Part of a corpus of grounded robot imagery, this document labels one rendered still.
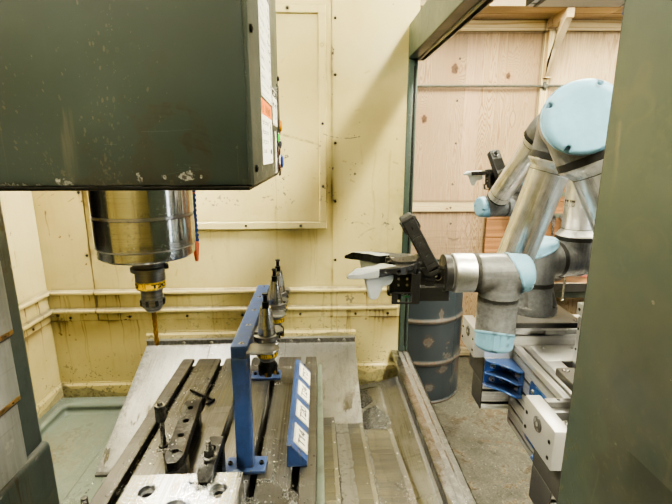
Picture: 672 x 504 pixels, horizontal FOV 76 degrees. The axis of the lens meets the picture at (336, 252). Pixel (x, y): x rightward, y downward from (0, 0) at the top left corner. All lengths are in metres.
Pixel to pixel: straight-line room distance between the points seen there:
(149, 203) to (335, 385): 1.23
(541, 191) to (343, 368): 1.15
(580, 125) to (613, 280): 0.28
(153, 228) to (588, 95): 0.70
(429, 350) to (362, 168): 1.56
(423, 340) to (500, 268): 2.11
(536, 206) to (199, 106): 0.65
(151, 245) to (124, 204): 0.07
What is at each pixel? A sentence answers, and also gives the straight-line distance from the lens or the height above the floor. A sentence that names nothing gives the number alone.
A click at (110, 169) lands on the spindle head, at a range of 0.68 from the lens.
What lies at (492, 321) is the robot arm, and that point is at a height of 1.34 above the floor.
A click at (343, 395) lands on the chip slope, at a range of 1.75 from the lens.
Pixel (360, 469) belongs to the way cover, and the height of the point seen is 0.74.
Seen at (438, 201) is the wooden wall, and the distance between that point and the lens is 3.42.
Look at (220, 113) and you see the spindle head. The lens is 0.63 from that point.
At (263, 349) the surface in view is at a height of 1.22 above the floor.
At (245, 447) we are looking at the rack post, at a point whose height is 0.97.
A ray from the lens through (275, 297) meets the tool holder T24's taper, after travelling 1.25.
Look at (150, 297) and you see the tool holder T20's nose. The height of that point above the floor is 1.41.
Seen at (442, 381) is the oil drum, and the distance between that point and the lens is 3.12.
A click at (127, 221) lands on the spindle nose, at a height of 1.55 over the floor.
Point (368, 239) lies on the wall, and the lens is 1.79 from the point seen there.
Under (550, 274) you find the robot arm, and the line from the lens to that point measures 1.46.
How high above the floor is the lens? 1.65
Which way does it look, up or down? 13 degrees down
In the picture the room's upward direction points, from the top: straight up
